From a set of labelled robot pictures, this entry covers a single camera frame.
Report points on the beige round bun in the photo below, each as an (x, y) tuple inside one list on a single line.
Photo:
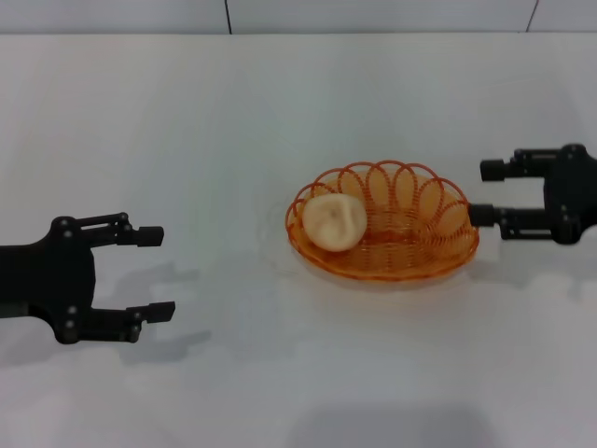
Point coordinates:
[(333, 224)]

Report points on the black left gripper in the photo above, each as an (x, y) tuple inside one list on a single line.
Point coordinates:
[(46, 280)]

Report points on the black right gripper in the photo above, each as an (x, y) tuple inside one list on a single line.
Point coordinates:
[(571, 196)]

